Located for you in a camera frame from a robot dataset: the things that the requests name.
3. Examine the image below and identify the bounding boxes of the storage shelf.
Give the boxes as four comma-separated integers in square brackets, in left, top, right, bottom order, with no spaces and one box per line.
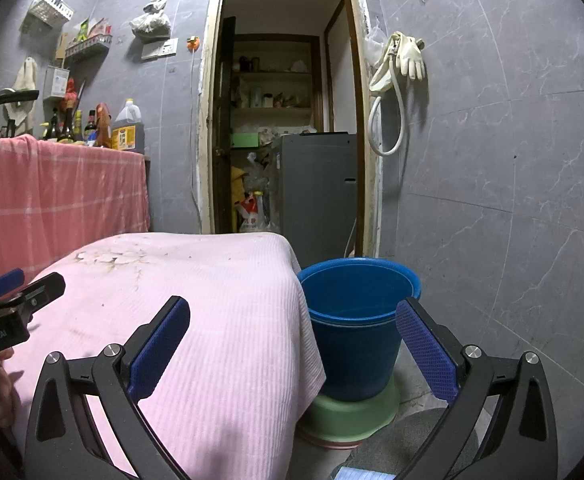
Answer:
[232,35,323,133]

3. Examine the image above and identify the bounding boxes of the wall socket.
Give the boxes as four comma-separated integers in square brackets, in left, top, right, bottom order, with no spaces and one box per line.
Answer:
[140,37,179,61]

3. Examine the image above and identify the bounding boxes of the white plastic basket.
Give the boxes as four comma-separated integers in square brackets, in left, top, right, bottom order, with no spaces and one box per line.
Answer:
[27,0,75,26]

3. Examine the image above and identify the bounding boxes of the blue plastic bucket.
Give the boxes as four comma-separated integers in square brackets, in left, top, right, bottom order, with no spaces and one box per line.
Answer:
[297,258,422,402]

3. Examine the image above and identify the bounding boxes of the red white sack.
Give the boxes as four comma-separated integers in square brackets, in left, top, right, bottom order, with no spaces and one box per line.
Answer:
[237,195,275,234]

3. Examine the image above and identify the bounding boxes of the wooden door frame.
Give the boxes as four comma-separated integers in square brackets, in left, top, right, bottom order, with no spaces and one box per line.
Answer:
[194,0,383,258]

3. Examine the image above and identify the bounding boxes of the white hanging rag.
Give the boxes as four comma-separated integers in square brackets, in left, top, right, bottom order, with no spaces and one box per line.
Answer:
[12,57,39,131]

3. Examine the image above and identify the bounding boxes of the brown sauce bottle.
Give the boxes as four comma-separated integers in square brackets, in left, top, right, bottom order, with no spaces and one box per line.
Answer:
[96,103,113,148]

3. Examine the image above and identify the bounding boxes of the green cardboard box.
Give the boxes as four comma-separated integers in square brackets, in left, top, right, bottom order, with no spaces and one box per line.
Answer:
[231,132,263,150]

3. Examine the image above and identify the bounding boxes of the pale rubber gloves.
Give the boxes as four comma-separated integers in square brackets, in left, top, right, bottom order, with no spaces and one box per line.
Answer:
[396,31,426,81]

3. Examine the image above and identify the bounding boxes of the person's left hand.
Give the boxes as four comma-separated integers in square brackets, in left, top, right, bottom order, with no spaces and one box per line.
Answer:
[0,347,18,428]

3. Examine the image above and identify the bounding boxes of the dark wooden door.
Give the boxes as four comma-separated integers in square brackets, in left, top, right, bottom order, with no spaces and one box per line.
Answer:
[211,16,236,234]

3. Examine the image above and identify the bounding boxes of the clear hanging plastic bag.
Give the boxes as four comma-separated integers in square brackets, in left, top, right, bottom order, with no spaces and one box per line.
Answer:
[364,27,388,68]

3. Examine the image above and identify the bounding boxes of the red plastic bottle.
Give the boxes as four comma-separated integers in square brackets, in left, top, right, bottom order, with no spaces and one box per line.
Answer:
[62,77,80,111]

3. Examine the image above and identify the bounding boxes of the pink plaid towel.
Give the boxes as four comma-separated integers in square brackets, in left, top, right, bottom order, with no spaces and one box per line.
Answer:
[0,135,151,283]

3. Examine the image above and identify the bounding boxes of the large cooking oil bottle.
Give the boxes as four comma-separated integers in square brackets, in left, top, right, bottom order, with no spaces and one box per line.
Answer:
[111,98,145,152]

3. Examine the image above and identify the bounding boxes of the light blue fabric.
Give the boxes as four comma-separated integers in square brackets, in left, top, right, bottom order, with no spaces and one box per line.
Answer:
[338,466,398,480]

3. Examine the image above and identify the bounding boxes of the black frying pan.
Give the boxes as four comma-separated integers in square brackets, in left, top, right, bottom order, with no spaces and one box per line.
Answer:
[0,89,40,111]

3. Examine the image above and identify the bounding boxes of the grey wall rack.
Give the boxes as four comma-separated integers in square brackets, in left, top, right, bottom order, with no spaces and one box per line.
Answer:
[64,35,113,59]

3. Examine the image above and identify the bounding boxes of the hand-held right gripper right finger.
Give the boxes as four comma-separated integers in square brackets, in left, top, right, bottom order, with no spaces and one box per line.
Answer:
[395,296,559,480]

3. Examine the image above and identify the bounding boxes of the yellow bag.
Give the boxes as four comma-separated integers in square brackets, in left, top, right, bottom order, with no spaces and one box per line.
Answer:
[231,166,249,206]

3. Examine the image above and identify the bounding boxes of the pink plastic basin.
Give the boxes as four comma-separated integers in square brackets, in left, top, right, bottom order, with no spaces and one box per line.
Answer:
[297,430,368,451]

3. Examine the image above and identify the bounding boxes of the white hanging container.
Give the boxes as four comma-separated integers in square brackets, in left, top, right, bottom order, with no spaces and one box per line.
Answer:
[43,66,70,100]

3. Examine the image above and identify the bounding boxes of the grey cabinet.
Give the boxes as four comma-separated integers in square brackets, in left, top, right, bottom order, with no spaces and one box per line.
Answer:
[272,132,359,261]

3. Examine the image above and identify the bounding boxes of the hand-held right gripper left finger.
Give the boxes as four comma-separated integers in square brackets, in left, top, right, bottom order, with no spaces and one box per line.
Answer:
[24,295,191,480]

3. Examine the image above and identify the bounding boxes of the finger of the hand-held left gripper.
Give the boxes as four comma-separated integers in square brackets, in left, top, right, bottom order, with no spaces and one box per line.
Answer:
[2,272,66,323]
[0,268,25,301]

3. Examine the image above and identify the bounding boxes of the green plastic basin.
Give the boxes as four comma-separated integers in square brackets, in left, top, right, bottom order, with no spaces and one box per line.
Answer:
[299,377,402,443]

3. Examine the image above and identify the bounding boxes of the white shower hose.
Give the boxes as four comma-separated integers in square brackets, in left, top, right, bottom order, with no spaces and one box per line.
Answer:
[367,35,407,156]

